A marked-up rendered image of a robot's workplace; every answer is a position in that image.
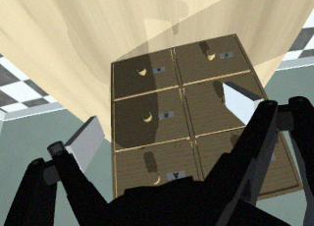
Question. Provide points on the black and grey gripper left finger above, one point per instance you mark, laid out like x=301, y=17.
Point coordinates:
x=34, y=202

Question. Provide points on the brown wooden drawer front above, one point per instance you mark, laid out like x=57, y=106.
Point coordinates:
x=207, y=108
x=194, y=67
x=156, y=72
x=165, y=164
x=164, y=121
x=279, y=174

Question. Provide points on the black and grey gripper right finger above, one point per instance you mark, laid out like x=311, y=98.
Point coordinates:
x=240, y=174

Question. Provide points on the small wooden chest of drawers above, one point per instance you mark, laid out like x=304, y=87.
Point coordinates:
x=192, y=139

